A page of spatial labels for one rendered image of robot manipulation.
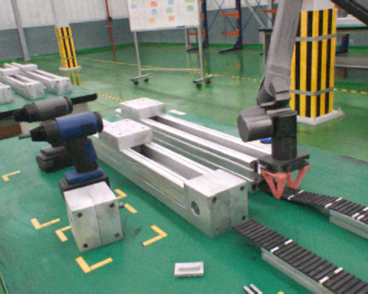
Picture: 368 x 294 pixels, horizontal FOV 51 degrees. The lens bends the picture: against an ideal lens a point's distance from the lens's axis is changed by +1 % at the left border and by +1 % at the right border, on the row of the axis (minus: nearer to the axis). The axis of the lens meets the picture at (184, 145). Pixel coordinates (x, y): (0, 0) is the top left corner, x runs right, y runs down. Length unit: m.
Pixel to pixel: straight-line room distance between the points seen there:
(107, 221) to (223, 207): 0.24
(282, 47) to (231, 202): 0.40
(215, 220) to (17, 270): 0.39
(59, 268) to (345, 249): 0.53
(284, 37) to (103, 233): 0.62
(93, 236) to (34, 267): 0.12
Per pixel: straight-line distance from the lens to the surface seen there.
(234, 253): 0.75
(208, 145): 1.04
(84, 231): 0.80
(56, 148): 1.26
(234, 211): 0.80
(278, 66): 0.92
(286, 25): 1.02
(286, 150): 0.87
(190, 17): 6.43
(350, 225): 0.83
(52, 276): 0.78
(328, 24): 4.17
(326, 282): 0.65
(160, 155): 1.03
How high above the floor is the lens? 1.22
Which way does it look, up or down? 19 degrees down
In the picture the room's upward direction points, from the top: 6 degrees counter-clockwise
